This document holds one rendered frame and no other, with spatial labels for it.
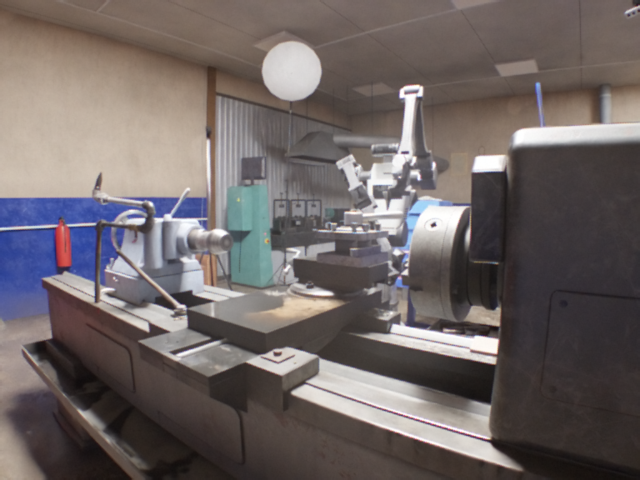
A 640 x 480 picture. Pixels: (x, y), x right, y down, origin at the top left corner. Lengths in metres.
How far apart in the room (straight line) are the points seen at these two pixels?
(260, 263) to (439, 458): 4.93
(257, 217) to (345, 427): 4.82
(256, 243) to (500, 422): 5.01
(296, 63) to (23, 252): 3.83
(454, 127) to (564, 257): 7.86
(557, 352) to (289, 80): 4.53
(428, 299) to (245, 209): 4.76
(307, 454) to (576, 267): 0.65
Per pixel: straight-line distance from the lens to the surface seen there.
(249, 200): 5.47
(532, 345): 0.61
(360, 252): 1.10
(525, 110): 8.15
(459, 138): 8.31
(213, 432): 1.16
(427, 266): 0.76
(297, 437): 0.91
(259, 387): 0.86
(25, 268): 4.99
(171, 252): 1.46
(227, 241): 1.31
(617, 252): 0.58
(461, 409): 0.78
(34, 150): 5.03
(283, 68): 4.84
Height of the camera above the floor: 1.22
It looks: 5 degrees down
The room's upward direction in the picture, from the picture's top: straight up
